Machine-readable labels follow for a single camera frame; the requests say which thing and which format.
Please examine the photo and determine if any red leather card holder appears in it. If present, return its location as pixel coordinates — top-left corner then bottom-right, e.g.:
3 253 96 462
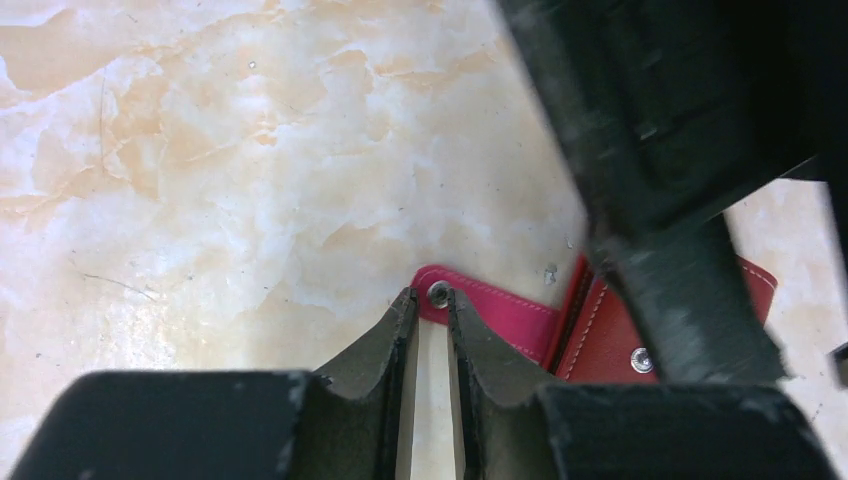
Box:
410 254 780 386

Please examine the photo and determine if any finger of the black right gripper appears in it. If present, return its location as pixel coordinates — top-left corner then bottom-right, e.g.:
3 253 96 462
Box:
589 216 787 385

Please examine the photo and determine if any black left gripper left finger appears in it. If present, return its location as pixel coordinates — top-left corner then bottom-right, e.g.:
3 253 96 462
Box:
291 287 419 479

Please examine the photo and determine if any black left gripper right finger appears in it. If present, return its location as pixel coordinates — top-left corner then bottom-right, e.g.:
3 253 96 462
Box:
447 289 558 479

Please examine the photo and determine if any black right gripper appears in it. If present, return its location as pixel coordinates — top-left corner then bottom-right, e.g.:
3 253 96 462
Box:
497 1 847 259

